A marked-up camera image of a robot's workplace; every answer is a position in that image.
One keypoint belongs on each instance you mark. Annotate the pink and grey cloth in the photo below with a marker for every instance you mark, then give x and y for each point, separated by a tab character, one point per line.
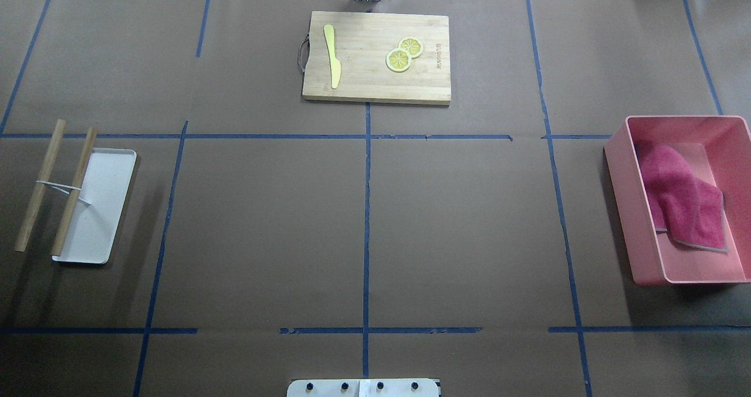
687	208

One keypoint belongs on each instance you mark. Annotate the yellow plastic knife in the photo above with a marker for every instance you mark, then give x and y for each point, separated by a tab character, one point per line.
335	64

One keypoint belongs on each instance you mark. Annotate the lemon slice near knife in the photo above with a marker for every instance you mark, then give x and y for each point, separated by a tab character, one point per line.
398	60

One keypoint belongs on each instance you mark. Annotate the lemon slice near logo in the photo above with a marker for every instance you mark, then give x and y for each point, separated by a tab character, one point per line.
412	45

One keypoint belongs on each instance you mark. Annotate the bamboo cutting board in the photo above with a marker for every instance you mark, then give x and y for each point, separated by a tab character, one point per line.
362	42

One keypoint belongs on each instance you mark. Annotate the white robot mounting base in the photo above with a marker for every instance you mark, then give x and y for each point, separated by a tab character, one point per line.
365	387

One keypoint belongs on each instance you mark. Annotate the white rack base tray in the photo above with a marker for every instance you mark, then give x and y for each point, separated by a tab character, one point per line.
96	220

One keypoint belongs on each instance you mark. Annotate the pink plastic bin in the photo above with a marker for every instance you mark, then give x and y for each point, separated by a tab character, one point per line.
716	151

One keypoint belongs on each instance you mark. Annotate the inner wooden rack rod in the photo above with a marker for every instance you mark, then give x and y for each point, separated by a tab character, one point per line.
74	194

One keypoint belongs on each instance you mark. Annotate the wooden rack rod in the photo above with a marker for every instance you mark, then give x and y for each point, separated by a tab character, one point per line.
33	208
74	194

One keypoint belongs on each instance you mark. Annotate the outer wooden rack rod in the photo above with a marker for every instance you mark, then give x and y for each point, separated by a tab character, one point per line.
33	208

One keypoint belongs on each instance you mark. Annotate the metal cutting board handle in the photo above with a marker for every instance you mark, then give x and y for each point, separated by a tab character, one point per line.
303	51

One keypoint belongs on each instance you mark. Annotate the white rack upright bracket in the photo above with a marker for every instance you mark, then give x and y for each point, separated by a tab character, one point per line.
65	189

